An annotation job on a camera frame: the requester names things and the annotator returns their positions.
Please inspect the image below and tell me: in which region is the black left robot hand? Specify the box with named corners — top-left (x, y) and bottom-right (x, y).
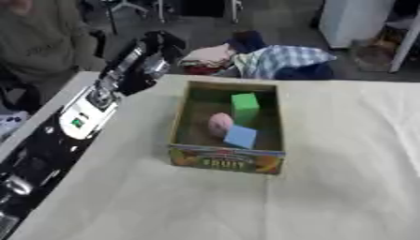
top-left (98, 30), bottom-right (188, 97)

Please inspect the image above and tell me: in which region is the cardboard box with printed front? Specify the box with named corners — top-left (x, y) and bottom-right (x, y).
top-left (167, 80), bottom-right (288, 176)

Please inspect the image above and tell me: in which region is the pink round toy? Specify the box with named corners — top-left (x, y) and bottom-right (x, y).
top-left (206, 112), bottom-right (236, 139)

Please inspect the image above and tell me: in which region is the person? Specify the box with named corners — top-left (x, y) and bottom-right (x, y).
top-left (0, 0), bottom-right (109, 84)

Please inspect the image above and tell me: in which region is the green block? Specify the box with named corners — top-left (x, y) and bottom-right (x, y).
top-left (230, 92), bottom-right (263, 127)

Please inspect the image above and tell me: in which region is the pile of folded clothes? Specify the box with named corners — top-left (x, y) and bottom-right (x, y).
top-left (177, 30), bottom-right (340, 81)

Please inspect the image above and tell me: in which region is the blue block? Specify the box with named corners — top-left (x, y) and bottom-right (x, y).
top-left (221, 125), bottom-right (260, 150)

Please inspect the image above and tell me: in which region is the white cabinet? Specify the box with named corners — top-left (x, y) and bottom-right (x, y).
top-left (318, 0), bottom-right (398, 50)

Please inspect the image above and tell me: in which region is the white post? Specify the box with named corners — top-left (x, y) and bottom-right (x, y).
top-left (387, 6), bottom-right (420, 74)

